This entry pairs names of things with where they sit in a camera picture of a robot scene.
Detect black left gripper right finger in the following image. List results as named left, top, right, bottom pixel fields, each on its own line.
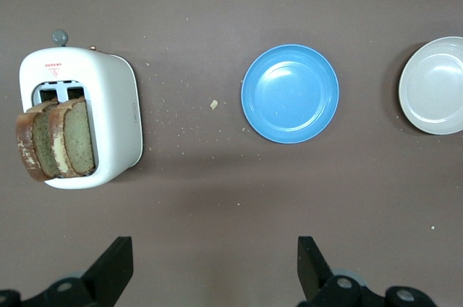
left=296, top=236, right=435, bottom=307

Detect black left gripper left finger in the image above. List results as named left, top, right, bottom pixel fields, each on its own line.
left=0, top=236, right=134, bottom=307

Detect brown bread slice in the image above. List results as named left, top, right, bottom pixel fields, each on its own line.
left=48, top=96, right=97, bottom=179
left=15, top=100, right=61, bottom=182

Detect blue plate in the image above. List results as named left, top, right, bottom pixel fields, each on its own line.
left=241, top=43, right=340, bottom=144

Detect beige plate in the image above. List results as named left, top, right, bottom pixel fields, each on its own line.
left=398, top=35, right=463, bottom=135

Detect white two-slot toaster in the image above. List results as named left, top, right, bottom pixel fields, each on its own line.
left=19, top=29, right=143, bottom=190

